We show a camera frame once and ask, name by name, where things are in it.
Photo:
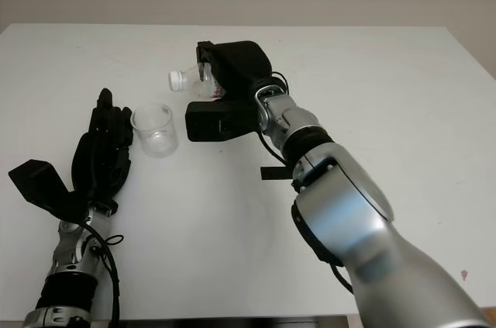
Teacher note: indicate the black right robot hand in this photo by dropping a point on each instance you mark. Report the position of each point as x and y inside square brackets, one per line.
[240, 64]

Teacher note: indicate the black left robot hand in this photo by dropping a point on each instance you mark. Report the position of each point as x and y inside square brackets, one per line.
[100, 157]

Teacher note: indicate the clear plastic water bottle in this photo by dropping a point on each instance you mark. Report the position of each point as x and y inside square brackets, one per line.
[191, 78]

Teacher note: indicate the clear glass cup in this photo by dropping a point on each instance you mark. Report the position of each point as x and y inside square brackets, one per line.
[155, 134]

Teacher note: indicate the black tape marker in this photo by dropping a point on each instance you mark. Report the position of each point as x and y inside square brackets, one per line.
[273, 173]

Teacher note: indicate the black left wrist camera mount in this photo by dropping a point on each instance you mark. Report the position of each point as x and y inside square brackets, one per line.
[42, 184]

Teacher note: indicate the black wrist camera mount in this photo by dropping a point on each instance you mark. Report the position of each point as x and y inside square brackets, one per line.
[42, 184]
[209, 122]

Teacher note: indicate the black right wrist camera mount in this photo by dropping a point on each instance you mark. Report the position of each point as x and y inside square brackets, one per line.
[209, 122]

